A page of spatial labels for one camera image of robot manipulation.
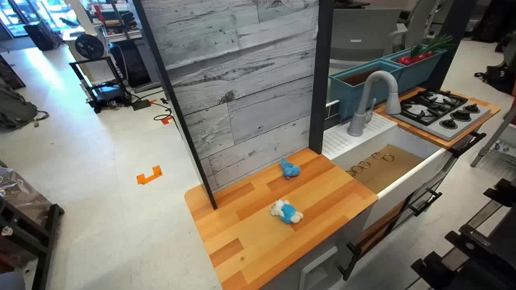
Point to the grey kitchen faucet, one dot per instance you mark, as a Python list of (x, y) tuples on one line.
[(360, 117)]

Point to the grey wood-pattern backsplash panel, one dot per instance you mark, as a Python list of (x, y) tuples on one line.
[(247, 79)]

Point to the white and blue plush toy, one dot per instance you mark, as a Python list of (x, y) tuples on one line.
[(285, 211)]

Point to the wooden butcher block countertop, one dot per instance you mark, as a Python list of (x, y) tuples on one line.
[(266, 222)]

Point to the teal planter box left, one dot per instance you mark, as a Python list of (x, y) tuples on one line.
[(347, 85)]

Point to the white farmhouse sink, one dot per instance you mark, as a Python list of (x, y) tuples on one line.
[(402, 161)]

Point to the teal planter box with vegetables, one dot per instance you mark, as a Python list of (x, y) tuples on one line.
[(418, 71)]

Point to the grey stovetop with black burners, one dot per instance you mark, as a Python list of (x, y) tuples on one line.
[(440, 113)]

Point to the gold wire hook long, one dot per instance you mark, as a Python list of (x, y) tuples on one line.
[(360, 167)]

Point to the orange bracket on floor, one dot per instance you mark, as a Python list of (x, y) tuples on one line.
[(144, 179)]

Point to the black cart frame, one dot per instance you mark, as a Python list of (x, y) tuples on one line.
[(106, 93)]

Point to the black cabinet handle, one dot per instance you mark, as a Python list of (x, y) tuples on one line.
[(424, 201)]

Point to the black oven handle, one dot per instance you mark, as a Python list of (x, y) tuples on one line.
[(468, 142)]

